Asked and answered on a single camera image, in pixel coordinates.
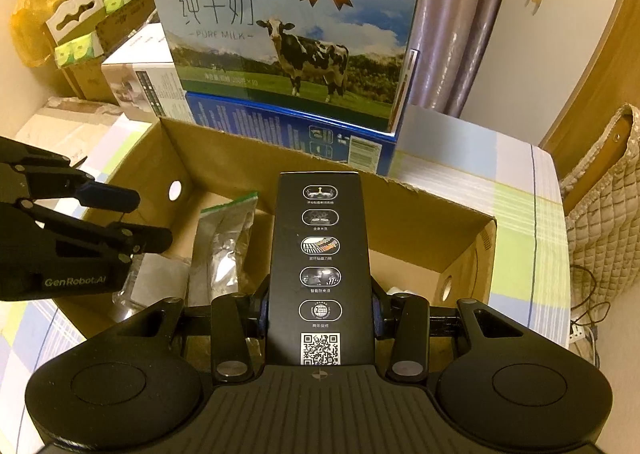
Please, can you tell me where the cardboard box with green tissues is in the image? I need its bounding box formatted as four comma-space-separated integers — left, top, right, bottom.
46, 0, 156, 102

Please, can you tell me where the white appliance box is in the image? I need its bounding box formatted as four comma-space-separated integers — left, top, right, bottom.
101, 24, 195, 123

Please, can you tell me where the white power strip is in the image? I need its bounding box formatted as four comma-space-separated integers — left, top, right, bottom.
568, 323, 598, 346

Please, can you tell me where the dark blue flat box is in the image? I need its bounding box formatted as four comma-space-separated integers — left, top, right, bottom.
186, 92, 397, 175

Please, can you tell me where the silver foil pouch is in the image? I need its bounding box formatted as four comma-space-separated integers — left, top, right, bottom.
186, 192, 258, 307

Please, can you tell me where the yellow plastic bag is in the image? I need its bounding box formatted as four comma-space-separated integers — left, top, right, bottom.
10, 0, 66, 68

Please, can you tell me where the blue milk carton box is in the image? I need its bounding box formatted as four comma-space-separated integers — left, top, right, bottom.
155, 0, 418, 132

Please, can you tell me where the checkered tablecloth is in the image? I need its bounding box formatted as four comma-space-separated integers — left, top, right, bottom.
1, 112, 568, 453

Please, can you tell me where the large brown cardboard box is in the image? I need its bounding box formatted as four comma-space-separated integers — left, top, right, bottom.
52, 117, 499, 340

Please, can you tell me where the black product box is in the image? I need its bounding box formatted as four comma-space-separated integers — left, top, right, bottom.
266, 172, 374, 366

